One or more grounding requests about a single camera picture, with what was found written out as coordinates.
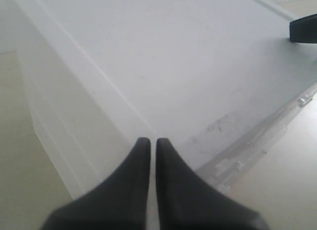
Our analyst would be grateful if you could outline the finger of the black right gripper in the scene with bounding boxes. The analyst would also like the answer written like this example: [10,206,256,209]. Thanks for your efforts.
[289,14,317,44]

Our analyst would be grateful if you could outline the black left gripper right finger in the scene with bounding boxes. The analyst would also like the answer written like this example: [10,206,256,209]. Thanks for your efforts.
[155,138,317,230]

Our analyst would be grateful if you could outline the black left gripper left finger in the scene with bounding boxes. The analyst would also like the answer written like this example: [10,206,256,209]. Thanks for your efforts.
[41,138,151,230]

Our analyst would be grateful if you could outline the translucent plastic drawer cabinet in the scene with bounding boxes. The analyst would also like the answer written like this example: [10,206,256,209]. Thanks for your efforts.
[7,0,317,198]

